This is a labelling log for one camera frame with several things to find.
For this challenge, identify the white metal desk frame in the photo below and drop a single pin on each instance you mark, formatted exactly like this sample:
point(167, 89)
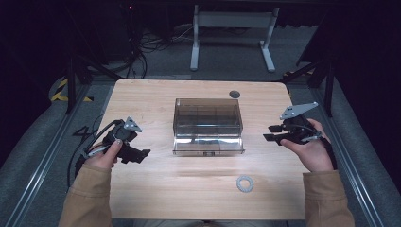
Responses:
point(233, 19)

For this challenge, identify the yellow black hazard tape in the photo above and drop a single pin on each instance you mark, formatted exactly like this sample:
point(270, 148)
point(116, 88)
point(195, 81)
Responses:
point(60, 91)

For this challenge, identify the clear plastic organizer box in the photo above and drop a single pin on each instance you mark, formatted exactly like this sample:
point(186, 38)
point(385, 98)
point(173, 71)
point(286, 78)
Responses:
point(208, 118)

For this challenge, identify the clear plastic drawer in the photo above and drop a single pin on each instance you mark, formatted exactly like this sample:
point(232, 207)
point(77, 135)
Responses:
point(208, 145)

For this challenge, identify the black metal stand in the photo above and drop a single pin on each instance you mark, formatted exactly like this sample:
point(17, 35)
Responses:
point(327, 85)
point(71, 85)

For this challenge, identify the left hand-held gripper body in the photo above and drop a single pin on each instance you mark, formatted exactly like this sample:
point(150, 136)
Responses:
point(123, 135)

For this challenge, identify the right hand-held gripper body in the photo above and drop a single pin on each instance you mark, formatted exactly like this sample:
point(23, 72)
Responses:
point(298, 127)

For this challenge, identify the person's right hand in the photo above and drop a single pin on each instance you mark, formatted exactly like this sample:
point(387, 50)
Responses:
point(312, 154)

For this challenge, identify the person's left hand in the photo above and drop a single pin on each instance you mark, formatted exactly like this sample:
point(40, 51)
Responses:
point(103, 157)

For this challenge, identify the aluminium floor rail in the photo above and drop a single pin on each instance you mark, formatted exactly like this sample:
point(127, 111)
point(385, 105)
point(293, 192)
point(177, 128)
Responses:
point(41, 164)
point(346, 157)

